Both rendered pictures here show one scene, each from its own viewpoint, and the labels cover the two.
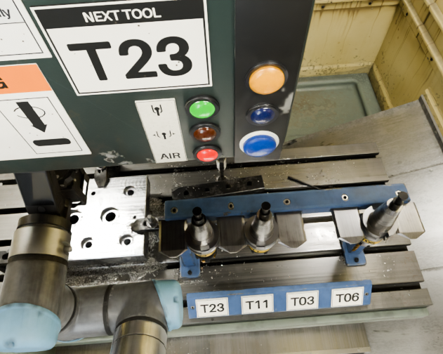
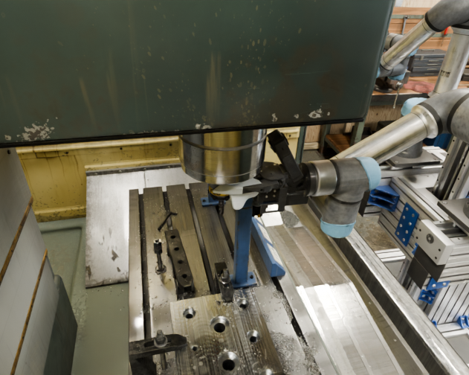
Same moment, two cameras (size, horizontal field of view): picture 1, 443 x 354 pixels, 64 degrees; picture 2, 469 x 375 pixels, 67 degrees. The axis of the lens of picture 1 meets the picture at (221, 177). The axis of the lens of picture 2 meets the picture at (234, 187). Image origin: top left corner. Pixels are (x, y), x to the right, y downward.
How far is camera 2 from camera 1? 0.98 m
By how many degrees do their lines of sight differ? 68
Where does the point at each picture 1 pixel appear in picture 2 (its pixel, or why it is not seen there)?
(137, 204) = (204, 302)
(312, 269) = (231, 217)
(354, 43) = not seen: outside the picture
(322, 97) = not seen: hidden behind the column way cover
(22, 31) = not seen: outside the picture
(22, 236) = (322, 165)
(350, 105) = (47, 240)
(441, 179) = (155, 175)
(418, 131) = (114, 180)
